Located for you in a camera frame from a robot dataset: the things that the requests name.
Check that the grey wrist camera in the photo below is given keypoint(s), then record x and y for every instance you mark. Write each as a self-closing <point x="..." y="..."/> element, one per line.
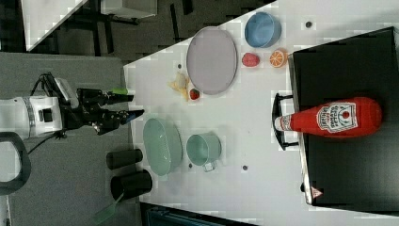
<point x="68" y="93"/>

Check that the red plush ketchup bottle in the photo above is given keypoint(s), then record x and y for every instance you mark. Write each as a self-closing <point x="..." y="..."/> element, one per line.
<point x="355" y="117"/>

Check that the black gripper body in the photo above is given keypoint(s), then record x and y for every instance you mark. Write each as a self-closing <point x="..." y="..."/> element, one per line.
<point x="90" y="112"/>

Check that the blue bowl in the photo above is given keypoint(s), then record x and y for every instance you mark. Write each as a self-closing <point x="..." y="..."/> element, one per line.
<point x="262" y="30"/>

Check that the small red strawberry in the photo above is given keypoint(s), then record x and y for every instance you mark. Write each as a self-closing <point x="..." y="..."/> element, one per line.
<point x="194" y="94"/>

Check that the grey oval plate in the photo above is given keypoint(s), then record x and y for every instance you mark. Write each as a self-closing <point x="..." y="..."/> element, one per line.
<point x="211" y="60"/>

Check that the plush peeled banana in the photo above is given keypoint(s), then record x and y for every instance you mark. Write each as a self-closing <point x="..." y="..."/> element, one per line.
<point x="180" y="84"/>

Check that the black cup with spatula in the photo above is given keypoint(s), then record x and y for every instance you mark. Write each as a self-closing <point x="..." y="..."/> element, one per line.
<point x="131" y="185"/>

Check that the green oval colander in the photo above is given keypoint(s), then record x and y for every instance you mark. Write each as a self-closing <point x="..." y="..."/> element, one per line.
<point x="163" y="145"/>

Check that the green marker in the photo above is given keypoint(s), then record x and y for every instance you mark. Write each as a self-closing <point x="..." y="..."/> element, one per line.
<point x="120" y="91"/>

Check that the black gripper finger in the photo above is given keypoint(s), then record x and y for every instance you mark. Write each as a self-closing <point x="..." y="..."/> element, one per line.
<point x="119" y="98"/>
<point x="127" y="116"/>

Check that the black cylinder cup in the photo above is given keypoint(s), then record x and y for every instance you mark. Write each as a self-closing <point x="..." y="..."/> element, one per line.
<point x="120" y="159"/>

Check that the green spatula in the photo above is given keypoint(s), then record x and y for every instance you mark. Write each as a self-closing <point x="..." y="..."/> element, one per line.
<point x="107" y="212"/>

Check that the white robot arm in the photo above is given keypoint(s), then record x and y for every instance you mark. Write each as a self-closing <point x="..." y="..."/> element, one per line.
<point x="42" y="116"/>

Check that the plush orange slice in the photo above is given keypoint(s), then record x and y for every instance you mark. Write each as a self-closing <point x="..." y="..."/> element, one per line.
<point x="278" y="58"/>

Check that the green mug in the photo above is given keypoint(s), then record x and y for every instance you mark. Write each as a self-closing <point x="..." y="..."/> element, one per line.
<point x="203" y="150"/>

